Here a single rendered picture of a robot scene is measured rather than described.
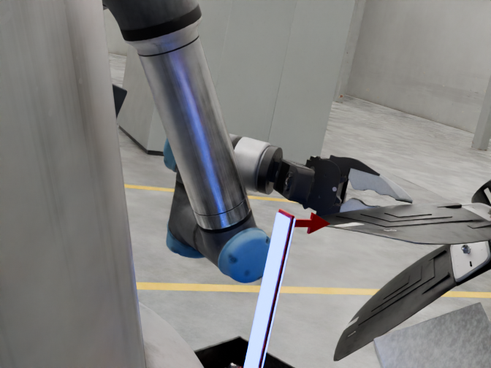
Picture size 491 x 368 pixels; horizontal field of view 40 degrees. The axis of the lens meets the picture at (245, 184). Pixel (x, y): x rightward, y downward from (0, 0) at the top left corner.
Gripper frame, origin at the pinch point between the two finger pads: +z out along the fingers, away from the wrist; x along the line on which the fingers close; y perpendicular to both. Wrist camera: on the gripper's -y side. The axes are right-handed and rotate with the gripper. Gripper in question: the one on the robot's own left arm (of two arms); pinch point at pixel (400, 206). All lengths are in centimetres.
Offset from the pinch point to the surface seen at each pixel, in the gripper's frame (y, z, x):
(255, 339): -22.7, -9.6, 16.2
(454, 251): 15.5, 8.4, 6.1
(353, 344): 11.3, -2.5, 23.7
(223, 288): 254, -101, 92
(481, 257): 10.1, 12.0, 5.2
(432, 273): 13.6, 6.1, 10.0
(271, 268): -23.6, -9.5, 7.8
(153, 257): 266, -151, 91
